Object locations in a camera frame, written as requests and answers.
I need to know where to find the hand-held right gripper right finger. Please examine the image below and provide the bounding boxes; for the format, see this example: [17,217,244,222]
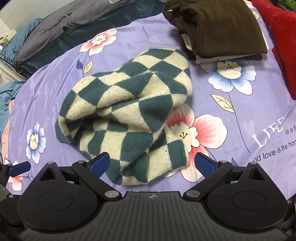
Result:
[183,152,269,201]

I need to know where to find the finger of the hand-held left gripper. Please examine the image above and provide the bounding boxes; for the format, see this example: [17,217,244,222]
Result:
[0,161,31,186]

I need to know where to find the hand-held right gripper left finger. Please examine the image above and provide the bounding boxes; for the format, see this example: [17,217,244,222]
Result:
[37,152,122,201]

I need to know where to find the green cream checkered knit cloth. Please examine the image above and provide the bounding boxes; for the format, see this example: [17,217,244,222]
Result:
[55,47,194,186]

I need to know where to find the large blue quilt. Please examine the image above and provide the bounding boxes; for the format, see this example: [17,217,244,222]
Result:
[0,81,26,145]

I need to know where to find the white folded garment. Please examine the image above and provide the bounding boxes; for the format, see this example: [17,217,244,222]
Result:
[182,32,270,65]

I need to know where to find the purple floral bed sheet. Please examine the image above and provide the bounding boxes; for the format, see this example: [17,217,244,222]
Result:
[0,10,296,201]

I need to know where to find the brown folded garment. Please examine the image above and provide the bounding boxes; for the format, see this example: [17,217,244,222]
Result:
[162,0,270,61]

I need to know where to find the red knit garment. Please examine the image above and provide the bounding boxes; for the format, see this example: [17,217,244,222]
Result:
[252,0,296,100]

